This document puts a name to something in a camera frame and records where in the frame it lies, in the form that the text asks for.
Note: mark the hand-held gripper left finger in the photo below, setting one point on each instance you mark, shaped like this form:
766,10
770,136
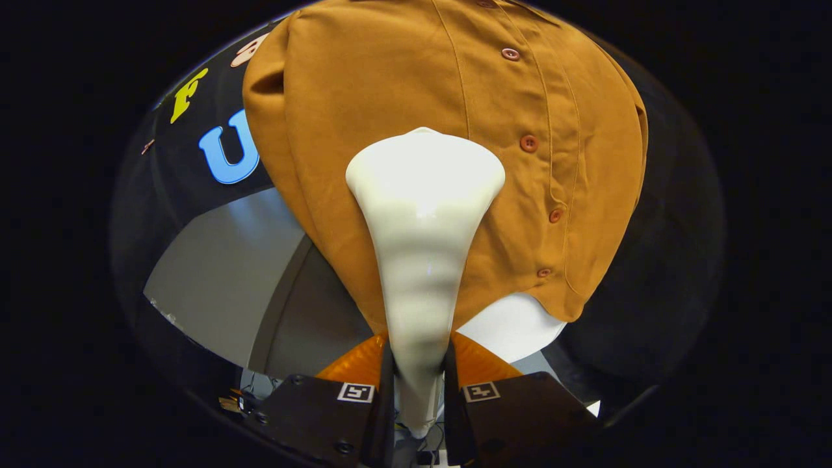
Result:
312,416

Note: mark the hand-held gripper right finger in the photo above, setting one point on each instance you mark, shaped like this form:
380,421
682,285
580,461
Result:
520,416

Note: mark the white garment steamer head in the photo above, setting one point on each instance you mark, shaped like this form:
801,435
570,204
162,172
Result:
422,227

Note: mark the orange-brown button shirt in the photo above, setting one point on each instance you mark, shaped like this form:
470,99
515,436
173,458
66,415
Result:
390,78

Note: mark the white mannequin torso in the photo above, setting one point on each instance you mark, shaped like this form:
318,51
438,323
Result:
513,325

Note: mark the black backdrop cloth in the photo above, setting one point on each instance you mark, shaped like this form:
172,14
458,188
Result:
170,195

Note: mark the small reddish clip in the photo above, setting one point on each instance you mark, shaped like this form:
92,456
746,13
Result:
148,146

